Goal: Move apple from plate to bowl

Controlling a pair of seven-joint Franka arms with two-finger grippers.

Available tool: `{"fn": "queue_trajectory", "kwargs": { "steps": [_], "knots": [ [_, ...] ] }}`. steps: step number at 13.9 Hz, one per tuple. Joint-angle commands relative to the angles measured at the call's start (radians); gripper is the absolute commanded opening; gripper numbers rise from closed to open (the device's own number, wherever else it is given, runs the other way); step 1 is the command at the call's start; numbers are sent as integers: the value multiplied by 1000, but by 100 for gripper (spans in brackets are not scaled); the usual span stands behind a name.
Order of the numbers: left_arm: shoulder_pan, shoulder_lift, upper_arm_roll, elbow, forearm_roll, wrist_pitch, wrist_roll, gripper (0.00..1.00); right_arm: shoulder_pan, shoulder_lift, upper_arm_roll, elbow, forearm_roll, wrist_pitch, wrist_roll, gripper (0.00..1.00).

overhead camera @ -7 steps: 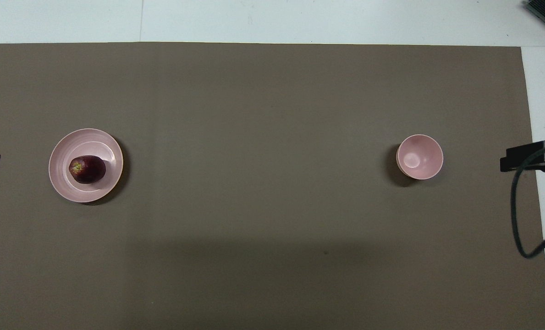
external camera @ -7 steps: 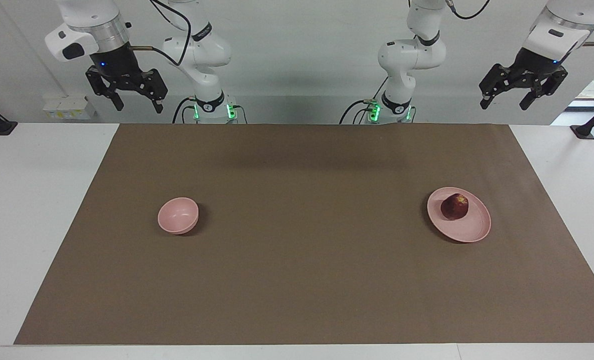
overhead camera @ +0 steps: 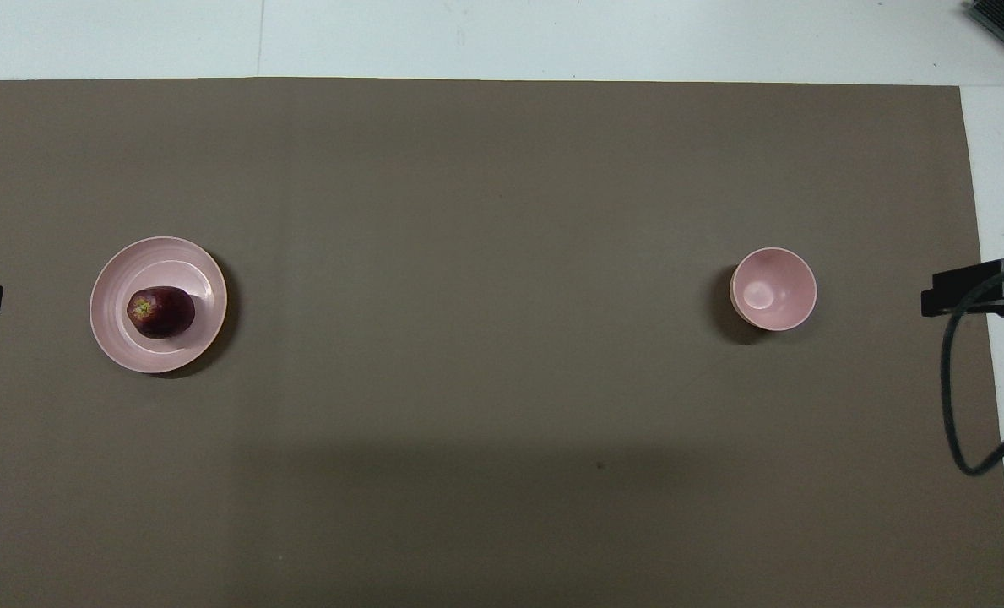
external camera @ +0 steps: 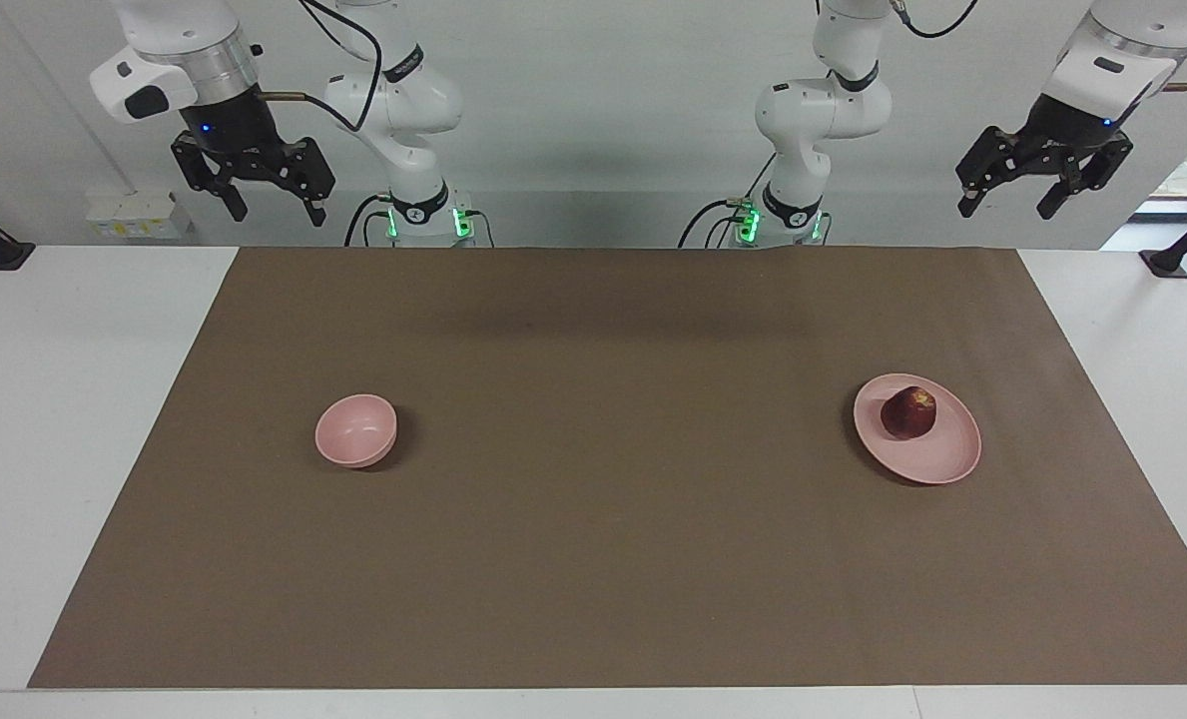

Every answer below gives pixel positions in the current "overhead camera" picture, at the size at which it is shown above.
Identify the dark red apple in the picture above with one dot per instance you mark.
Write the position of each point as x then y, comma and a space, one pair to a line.
164, 312

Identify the pink bowl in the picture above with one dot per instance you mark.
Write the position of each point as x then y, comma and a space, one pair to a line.
773, 289

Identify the pink plate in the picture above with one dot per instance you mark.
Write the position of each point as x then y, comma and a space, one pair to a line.
164, 350

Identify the brown table mat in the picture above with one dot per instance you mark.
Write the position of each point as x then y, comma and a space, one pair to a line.
485, 253

